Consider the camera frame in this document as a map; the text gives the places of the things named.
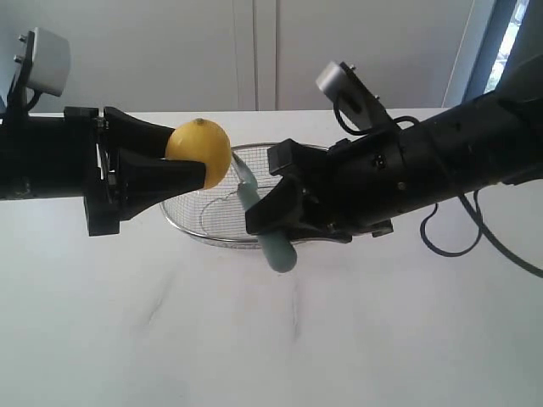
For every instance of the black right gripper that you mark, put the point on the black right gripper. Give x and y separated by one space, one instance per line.
353 188

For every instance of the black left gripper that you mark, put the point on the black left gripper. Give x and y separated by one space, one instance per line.
63 157

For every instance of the teal handled peeler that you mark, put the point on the teal handled peeler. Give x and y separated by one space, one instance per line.
277 249

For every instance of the yellow lemon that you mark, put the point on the yellow lemon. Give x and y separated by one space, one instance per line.
204 141

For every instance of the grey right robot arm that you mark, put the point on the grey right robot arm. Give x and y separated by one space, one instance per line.
494 138

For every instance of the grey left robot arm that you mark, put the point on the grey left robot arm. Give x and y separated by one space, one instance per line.
115 162

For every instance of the metal wire mesh basket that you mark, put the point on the metal wire mesh basket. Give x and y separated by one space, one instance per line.
215 216

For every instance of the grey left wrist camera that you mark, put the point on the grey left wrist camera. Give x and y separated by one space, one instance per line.
44 62

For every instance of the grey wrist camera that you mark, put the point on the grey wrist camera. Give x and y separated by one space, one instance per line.
44 62
356 109

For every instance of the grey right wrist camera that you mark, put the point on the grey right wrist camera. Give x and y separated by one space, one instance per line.
356 109

